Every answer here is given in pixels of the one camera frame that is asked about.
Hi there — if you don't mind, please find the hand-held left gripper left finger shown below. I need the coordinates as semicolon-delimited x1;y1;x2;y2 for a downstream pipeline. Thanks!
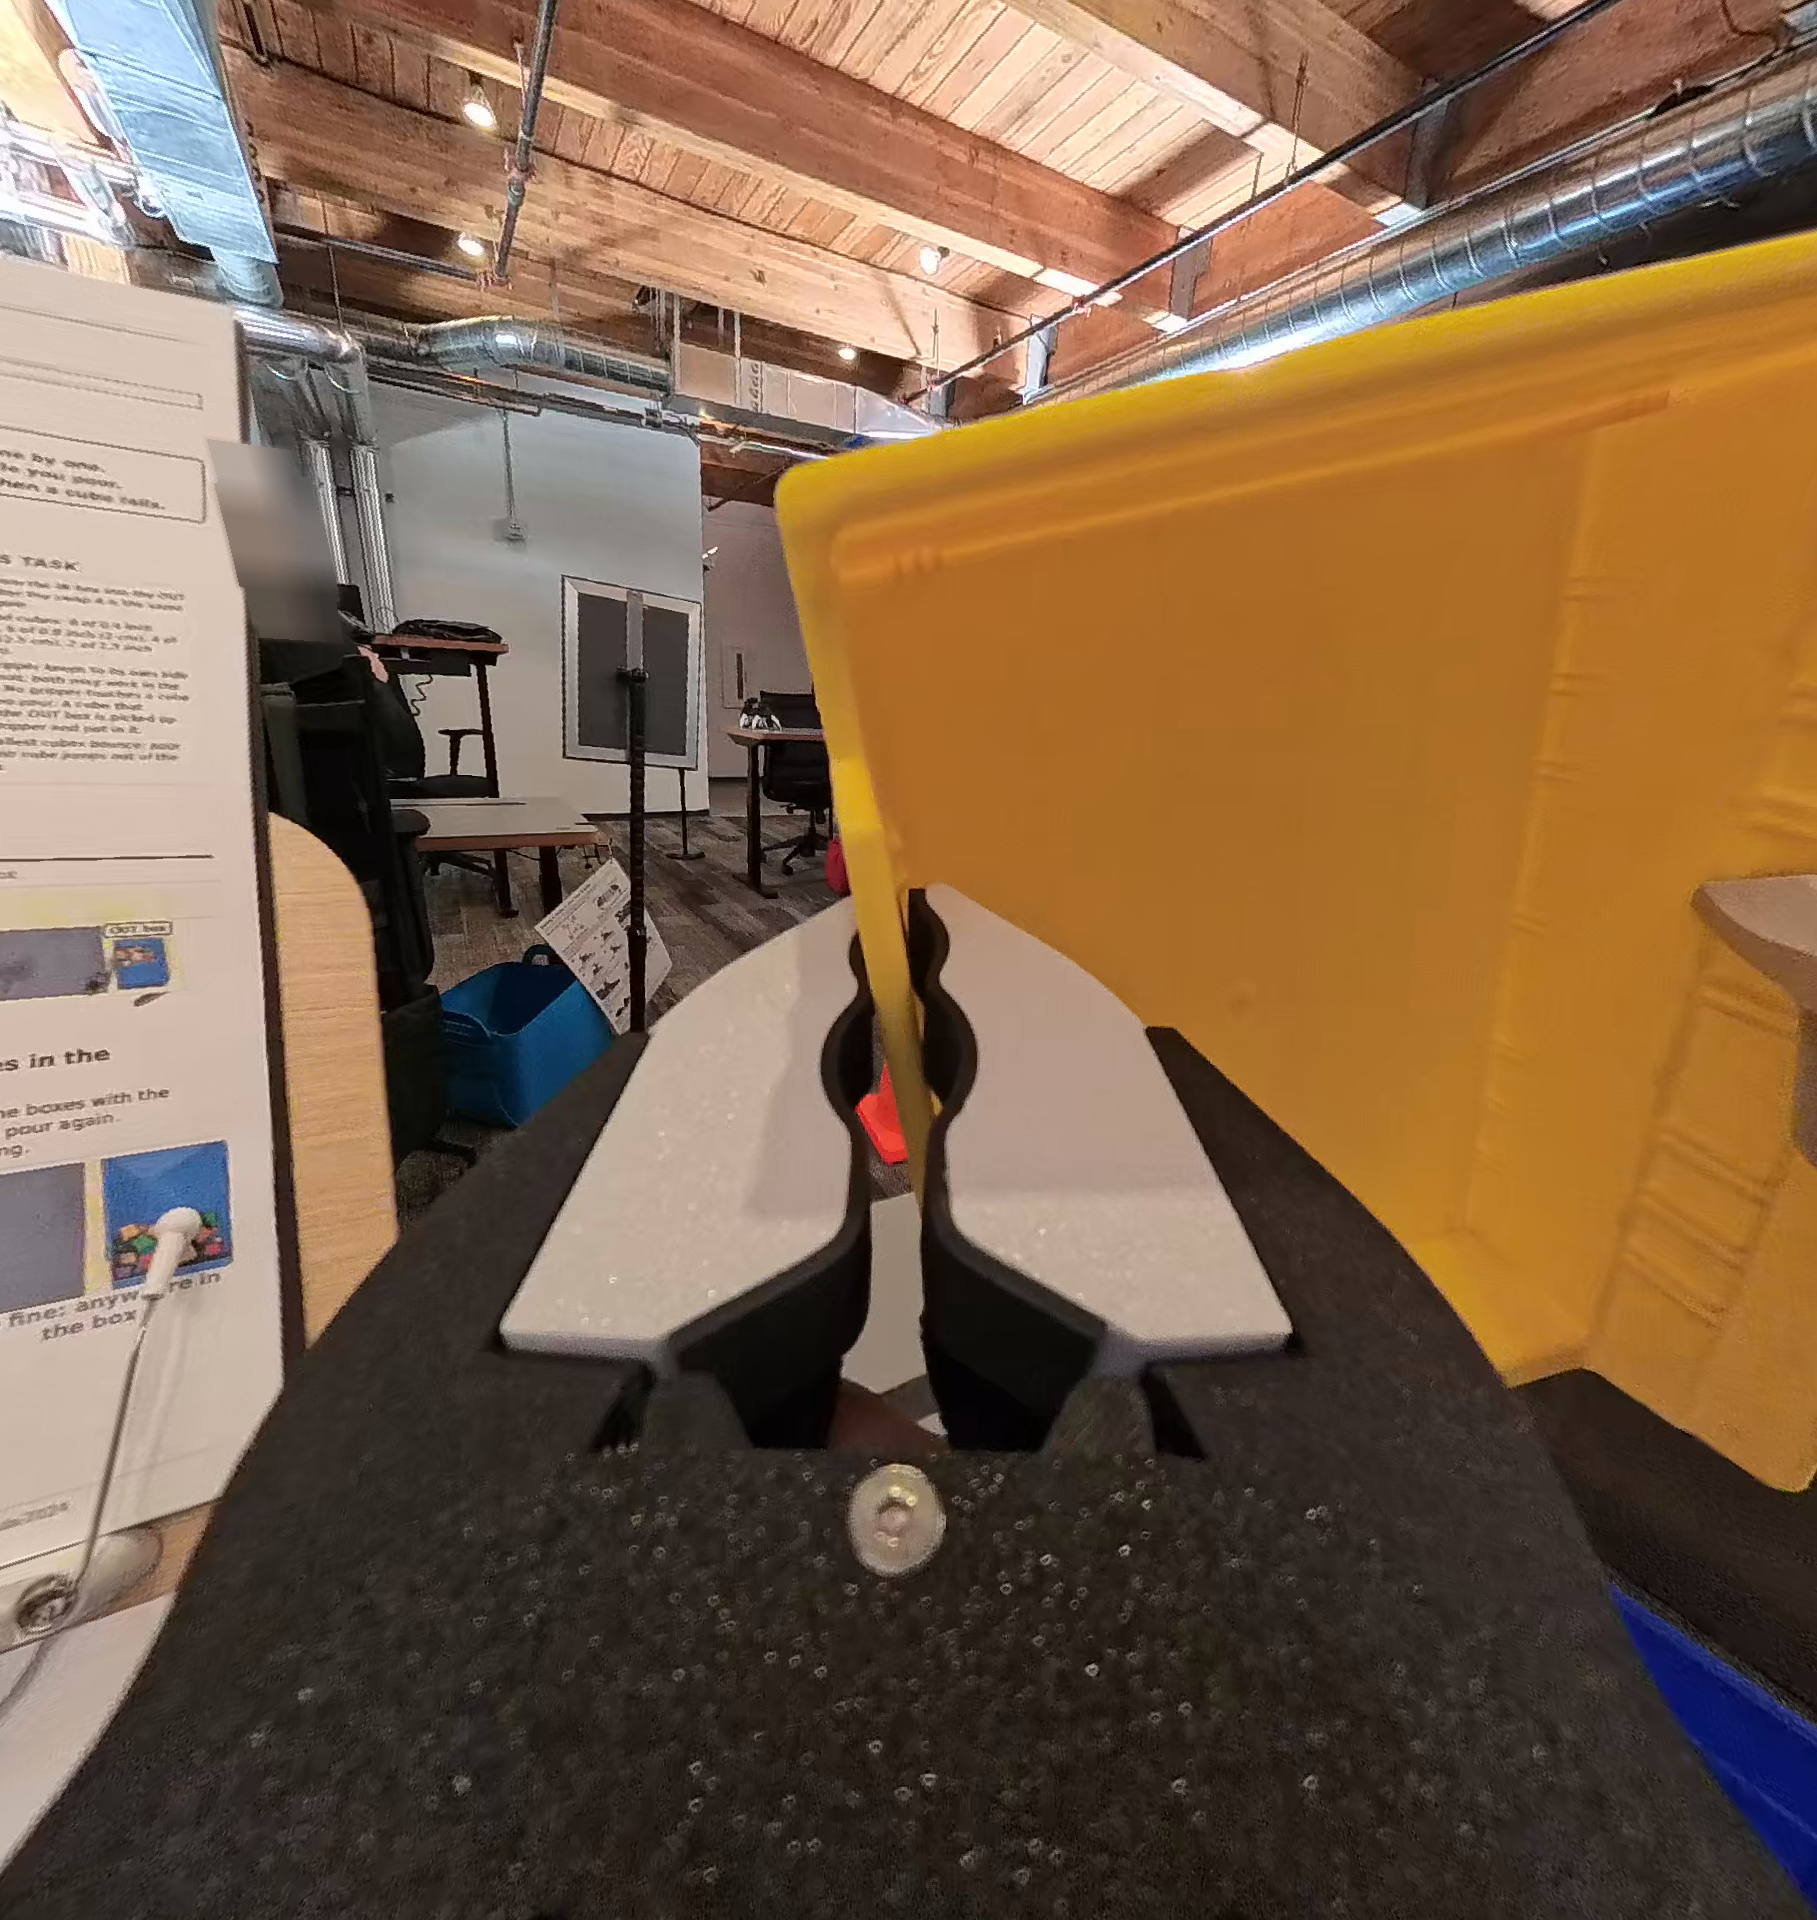
500;900;879;1449

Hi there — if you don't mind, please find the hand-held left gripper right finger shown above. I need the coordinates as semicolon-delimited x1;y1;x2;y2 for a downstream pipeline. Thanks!
909;885;1295;1449

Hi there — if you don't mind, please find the yellow plastic box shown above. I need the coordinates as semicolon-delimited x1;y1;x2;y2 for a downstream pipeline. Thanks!
772;222;1817;1494

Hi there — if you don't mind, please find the blue plastic box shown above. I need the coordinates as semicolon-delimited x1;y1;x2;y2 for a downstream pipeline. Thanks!
1614;1590;1817;1920

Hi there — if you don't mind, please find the white printed sheet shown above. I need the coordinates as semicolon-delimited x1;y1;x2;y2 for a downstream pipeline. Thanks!
535;858;671;1036

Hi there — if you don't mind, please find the black tripod stand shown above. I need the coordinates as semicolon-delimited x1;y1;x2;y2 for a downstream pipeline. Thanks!
611;664;665;1036

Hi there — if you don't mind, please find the small wooden table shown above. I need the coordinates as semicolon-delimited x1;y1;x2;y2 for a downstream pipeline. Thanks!
404;795;604;920

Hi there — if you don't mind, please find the black office chair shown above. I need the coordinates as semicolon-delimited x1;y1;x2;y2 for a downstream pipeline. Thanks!
256;637;447;1165
755;690;836;875

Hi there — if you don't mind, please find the tall standing desk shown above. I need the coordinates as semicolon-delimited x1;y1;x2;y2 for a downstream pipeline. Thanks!
369;618;510;799

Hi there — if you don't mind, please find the wooden board with instruction poster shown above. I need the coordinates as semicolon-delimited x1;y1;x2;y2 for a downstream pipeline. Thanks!
0;248;400;1652

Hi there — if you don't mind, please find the metal ceiling rod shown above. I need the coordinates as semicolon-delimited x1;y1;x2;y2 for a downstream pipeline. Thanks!
909;0;1631;407

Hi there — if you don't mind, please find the grey framed wall panel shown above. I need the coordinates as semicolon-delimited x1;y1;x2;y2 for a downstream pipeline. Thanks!
561;574;705;773

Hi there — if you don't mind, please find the thin white board cord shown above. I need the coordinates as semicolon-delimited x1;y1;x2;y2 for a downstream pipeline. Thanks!
0;1203;207;1763

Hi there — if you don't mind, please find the silver ventilation duct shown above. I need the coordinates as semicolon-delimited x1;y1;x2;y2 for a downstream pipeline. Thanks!
241;61;1817;452
43;0;282;310

